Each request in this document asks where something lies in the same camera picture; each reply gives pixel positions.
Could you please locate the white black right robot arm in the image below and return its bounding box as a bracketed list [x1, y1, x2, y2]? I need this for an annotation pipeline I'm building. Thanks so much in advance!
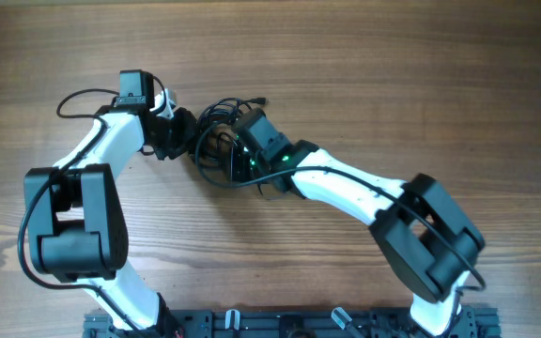
[228, 108, 486, 337]

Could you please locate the thin black usb cable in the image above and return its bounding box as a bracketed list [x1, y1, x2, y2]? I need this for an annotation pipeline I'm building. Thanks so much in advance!
[198, 96, 295, 202]

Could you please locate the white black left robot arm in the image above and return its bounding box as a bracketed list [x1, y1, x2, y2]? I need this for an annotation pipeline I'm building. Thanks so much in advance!
[17, 69, 196, 337]

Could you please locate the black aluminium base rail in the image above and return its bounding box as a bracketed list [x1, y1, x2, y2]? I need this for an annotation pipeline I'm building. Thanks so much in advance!
[82, 307, 502, 338]

